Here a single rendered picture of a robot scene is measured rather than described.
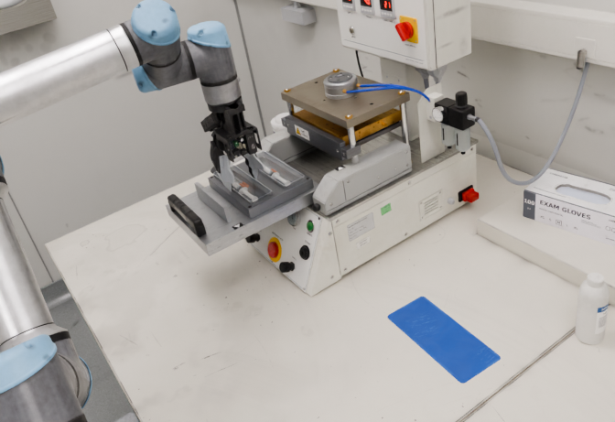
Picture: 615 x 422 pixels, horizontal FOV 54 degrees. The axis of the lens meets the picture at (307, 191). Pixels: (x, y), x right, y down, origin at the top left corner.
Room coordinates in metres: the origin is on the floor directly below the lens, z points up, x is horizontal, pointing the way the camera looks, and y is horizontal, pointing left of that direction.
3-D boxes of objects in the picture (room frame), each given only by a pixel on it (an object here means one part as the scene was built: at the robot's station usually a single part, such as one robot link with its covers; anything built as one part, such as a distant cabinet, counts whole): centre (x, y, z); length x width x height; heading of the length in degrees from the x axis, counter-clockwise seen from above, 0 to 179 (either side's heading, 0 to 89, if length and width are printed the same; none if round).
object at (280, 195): (1.20, 0.10, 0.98); 0.20 x 0.17 x 0.03; 28
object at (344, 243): (1.30, -0.13, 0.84); 0.53 x 0.37 x 0.17; 118
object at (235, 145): (1.15, 0.13, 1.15); 0.09 x 0.08 x 0.12; 28
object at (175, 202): (1.11, 0.27, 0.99); 0.15 x 0.02 x 0.04; 28
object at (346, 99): (1.32, -0.16, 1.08); 0.31 x 0.24 x 0.13; 28
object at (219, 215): (1.17, 0.15, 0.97); 0.30 x 0.22 x 0.08; 118
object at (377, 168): (1.16, -0.12, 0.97); 0.26 x 0.05 x 0.07; 118
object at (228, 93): (1.16, 0.13, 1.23); 0.08 x 0.08 x 0.05
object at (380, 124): (1.31, -0.13, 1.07); 0.22 x 0.17 x 0.10; 28
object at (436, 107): (1.18, -0.34, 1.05); 0.15 x 0.05 x 0.15; 28
